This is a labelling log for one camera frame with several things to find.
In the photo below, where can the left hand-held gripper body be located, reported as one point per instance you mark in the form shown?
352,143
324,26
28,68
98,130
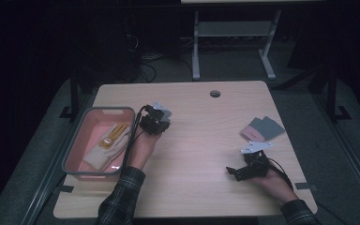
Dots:
151,123

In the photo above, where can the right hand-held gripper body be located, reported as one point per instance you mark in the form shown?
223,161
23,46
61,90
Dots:
256,167

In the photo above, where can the cream glove with orange stripe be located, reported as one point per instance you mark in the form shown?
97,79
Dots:
97,159

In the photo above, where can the pink plastic basket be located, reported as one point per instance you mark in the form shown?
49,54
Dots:
81,146

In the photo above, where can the person's left hand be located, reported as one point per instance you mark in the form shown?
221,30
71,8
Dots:
142,150

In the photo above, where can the person's right hand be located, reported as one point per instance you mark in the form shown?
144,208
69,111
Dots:
276,187

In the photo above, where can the grey tape strip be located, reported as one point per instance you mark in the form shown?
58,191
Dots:
66,188
307,187

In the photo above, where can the black metal stand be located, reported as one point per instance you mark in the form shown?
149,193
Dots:
332,93
74,93

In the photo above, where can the grey metal rail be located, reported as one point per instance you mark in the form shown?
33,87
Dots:
353,162
48,175

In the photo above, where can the white metal desk frame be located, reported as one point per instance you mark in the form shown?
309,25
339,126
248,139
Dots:
234,28

